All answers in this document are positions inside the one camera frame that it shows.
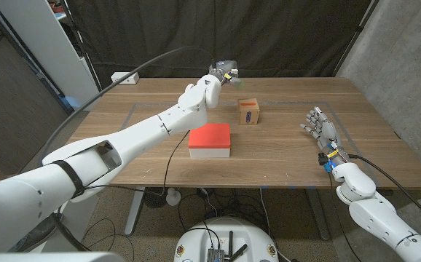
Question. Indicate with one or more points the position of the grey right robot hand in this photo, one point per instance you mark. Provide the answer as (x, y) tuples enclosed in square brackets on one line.
[(327, 132)]

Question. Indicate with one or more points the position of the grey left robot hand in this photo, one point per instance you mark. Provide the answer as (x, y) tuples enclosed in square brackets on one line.
[(225, 71)]

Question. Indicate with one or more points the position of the green round coin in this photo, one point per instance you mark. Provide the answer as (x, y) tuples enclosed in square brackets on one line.
[(238, 84)]

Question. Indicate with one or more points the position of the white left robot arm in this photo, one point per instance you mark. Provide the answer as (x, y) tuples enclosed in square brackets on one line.
[(137, 134)]

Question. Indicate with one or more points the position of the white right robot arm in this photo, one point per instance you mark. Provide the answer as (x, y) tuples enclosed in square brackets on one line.
[(378, 218)]

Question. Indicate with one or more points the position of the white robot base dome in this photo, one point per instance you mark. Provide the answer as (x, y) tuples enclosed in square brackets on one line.
[(196, 244)]

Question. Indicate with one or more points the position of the wooden slotted box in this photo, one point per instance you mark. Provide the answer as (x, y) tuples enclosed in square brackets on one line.
[(248, 114)]

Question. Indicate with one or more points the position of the red topped white block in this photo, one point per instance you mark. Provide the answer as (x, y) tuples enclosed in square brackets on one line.
[(209, 135)]

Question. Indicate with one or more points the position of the white power outlet box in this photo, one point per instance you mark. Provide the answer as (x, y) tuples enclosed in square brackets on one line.
[(130, 78)]

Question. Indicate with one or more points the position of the black curtain backdrop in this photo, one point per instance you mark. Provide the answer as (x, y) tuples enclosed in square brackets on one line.
[(268, 36)]

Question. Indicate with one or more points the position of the grey table leg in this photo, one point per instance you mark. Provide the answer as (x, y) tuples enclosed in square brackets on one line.
[(318, 214)]

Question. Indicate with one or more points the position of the black backdrop stand pole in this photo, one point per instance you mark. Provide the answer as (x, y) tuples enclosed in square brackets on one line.
[(356, 32), (80, 43)]

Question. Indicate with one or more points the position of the small white round stand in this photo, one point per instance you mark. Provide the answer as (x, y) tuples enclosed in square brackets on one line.
[(173, 198)]

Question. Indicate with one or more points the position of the black round fan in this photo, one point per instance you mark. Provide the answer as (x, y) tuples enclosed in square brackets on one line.
[(155, 200)]

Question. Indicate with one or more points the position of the black antenna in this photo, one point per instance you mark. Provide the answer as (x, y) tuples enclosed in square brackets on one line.
[(239, 252), (230, 244)]

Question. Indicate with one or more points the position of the grey electronics module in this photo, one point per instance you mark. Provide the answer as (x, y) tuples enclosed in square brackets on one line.
[(216, 255)]

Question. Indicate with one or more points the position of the white table leg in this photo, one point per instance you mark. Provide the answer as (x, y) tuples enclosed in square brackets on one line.
[(134, 214)]

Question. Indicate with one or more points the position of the white cabinet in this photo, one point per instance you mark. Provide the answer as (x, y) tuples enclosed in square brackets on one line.
[(46, 43)]

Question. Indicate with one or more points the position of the black leather shoe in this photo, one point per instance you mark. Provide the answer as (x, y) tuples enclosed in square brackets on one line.
[(35, 233)]

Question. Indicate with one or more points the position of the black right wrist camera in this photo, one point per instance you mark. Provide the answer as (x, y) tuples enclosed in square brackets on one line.
[(322, 158)]

